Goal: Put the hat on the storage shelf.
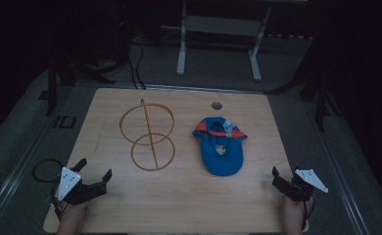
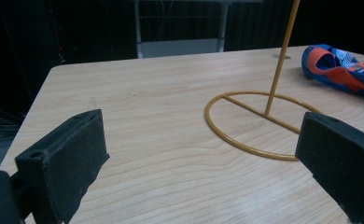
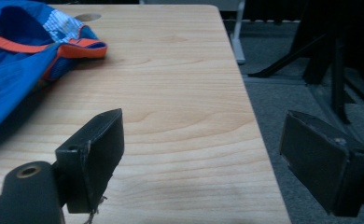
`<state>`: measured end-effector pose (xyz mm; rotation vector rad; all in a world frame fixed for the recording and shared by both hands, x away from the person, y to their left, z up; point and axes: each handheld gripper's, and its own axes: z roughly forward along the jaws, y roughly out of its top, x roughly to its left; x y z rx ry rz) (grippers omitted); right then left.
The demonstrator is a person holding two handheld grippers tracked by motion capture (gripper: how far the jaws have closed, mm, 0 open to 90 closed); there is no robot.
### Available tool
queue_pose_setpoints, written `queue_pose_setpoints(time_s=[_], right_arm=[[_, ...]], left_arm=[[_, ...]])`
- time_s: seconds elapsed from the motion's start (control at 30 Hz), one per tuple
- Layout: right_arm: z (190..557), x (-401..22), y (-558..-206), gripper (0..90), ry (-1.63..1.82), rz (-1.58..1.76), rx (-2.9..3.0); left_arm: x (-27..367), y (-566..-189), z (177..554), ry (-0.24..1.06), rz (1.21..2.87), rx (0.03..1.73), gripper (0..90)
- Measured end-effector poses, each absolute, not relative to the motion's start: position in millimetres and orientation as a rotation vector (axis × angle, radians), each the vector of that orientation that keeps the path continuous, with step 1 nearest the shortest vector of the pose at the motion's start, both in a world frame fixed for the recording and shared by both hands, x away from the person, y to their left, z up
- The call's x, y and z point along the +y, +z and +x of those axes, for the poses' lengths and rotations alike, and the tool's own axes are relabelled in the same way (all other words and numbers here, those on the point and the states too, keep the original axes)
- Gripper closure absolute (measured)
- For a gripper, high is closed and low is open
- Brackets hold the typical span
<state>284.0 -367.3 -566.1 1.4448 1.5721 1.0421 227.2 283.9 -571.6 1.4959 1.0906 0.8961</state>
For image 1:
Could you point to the grey table grommet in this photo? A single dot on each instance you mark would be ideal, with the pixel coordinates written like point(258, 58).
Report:
point(216, 105)

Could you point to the person's right hand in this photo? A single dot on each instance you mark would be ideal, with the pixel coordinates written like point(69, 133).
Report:
point(293, 212)

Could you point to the person's left hand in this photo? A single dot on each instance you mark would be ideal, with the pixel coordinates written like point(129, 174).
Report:
point(73, 213)

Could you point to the black tripod stand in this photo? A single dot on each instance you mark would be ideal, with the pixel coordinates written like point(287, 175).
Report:
point(319, 98)
point(53, 84)

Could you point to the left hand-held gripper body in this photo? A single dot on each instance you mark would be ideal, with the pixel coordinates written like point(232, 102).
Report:
point(78, 192)

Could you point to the blue cap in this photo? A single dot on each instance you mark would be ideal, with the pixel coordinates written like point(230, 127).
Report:
point(221, 150)

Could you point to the white metal desk frame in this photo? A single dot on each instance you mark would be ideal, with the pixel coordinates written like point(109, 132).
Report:
point(218, 26)

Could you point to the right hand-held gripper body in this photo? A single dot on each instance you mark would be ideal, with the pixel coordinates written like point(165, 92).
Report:
point(301, 189)

